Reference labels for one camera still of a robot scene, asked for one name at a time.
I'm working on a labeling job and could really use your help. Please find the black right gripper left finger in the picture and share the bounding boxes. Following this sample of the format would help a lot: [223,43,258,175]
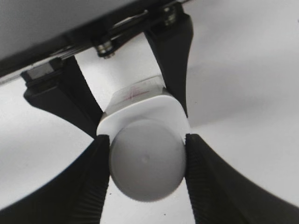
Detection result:
[0,135,110,224]

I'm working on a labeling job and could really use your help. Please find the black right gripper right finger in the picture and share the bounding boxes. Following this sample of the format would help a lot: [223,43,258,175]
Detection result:
[185,134,299,224]

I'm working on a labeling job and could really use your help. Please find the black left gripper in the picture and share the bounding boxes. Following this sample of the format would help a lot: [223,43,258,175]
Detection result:
[0,0,180,138]

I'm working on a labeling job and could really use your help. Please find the white plastic bottle cap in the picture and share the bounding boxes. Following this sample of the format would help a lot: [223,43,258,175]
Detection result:
[109,119,186,202]

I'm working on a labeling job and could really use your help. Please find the white yili yogurt bottle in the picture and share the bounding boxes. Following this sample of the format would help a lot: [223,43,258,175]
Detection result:
[96,76,190,140]

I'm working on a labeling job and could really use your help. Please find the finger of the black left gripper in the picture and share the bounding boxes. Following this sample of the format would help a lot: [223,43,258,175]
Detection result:
[144,13,193,115]

